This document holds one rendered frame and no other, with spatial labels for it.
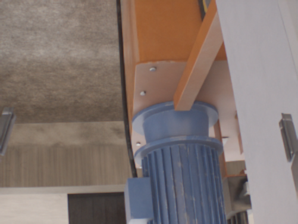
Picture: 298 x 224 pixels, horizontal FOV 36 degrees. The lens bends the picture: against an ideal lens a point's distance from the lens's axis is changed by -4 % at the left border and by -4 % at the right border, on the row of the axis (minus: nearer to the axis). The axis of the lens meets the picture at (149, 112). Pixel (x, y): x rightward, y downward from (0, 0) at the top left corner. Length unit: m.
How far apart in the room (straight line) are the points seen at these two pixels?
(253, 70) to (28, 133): 2.34
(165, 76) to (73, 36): 0.99
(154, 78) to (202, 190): 0.31
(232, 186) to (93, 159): 1.57
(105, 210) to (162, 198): 1.76
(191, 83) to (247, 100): 0.45
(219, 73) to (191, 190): 0.30
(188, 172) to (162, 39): 0.34
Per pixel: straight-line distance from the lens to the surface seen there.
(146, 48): 1.11
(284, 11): 0.55
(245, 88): 0.67
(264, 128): 0.61
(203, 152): 1.26
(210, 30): 0.92
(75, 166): 2.81
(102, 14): 1.95
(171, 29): 1.15
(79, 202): 2.97
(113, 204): 2.98
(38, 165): 2.82
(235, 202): 1.35
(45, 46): 2.14
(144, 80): 1.15
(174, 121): 1.28
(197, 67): 1.04
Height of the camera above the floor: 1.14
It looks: 24 degrees down
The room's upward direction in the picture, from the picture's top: 175 degrees clockwise
